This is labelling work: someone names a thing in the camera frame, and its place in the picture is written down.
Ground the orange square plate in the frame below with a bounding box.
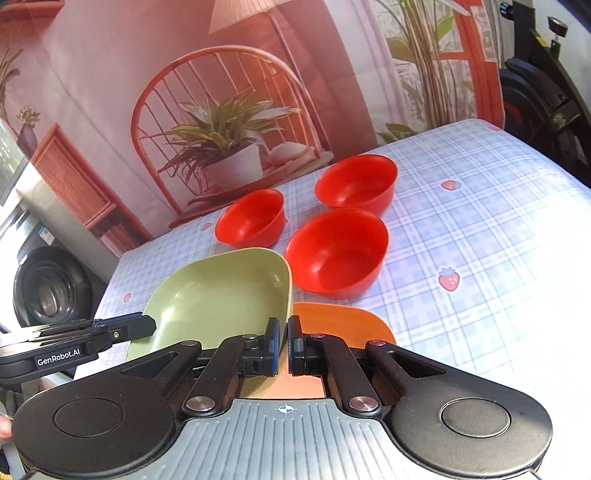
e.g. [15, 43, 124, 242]
[249, 302, 397, 400]

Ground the green square plate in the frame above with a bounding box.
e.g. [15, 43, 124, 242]
[126, 247, 295, 363]

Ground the printed backdrop cloth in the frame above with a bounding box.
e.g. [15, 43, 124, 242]
[0, 0, 505, 259]

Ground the small red plastic bowl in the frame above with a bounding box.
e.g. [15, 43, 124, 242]
[215, 188, 286, 247]

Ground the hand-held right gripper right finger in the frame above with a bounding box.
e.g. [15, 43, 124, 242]
[287, 315, 446, 411]

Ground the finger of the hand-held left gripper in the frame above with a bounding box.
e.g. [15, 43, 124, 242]
[28, 315, 157, 348]
[18, 312, 145, 335]

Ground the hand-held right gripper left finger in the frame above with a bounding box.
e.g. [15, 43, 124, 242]
[119, 318, 281, 414]

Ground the black exercise bike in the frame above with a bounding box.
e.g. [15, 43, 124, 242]
[499, 0, 591, 191]

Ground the grey washing machine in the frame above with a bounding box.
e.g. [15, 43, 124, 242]
[0, 203, 123, 334]

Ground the blue checked strawberry tablecloth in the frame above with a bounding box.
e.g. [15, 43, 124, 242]
[95, 119, 591, 418]

